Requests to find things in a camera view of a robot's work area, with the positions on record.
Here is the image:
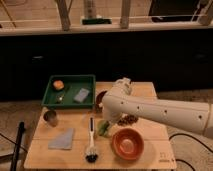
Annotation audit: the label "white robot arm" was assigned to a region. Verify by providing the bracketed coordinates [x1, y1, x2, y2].
[102, 78, 213, 139]

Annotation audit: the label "light green plastic cup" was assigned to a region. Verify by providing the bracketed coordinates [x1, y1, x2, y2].
[97, 120, 110, 136]

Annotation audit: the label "metal cup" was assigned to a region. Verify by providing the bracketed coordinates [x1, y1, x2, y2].
[43, 110, 58, 127]

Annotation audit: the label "dark brown bowl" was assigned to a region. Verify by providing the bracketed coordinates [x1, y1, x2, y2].
[95, 91, 107, 113]

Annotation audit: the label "green plastic tray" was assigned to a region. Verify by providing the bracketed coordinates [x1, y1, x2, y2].
[42, 75, 96, 109]

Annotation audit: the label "dark red dried chilies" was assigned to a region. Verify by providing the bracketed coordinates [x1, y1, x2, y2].
[118, 115, 139, 126]

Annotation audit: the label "small spoon in tray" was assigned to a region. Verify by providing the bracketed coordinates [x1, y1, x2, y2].
[56, 87, 70, 104]

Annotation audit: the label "orange bun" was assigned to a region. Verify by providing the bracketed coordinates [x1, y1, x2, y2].
[53, 80, 64, 90]

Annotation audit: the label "orange bowl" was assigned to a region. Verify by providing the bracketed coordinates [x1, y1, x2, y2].
[111, 128, 144, 161]

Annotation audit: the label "green block on shelf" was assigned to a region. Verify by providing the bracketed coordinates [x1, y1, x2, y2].
[82, 18, 112, 25]

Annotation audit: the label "grey cloth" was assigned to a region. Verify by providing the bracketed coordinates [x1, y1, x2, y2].
[48, 128, 74, 150]

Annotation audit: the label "white dish brush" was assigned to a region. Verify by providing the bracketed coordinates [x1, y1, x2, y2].
[85, 117, 98, 163]

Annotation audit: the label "black pole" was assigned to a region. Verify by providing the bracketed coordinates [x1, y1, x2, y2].
[10, 122, 25, 171]

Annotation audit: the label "black cable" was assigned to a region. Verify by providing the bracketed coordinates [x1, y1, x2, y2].
[168, 132, 213, 171]

